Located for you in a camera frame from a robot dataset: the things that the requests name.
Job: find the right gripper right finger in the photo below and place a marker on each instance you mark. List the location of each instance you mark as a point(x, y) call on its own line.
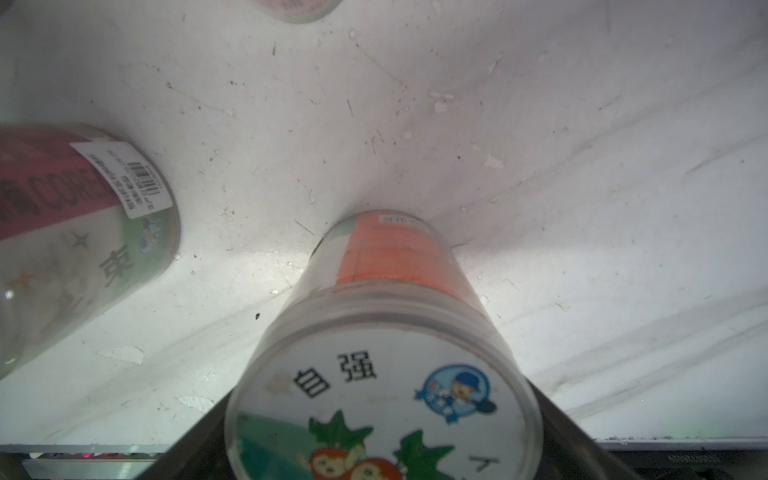
point(569, 453)

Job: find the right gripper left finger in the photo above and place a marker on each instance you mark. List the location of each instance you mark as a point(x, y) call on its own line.
point(200, 454)

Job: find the strawberry lid seed container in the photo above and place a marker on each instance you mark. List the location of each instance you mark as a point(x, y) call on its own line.
point(384, 345)

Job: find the pink flower lid seed container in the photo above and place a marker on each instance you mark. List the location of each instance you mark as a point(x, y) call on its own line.
point(86, 220)

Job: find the small red-based clear cup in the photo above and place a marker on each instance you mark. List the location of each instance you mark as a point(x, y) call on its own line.
point(297, 11)

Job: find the aluminium front rail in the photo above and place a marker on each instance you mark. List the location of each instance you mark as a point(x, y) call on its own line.
point(655, 461)

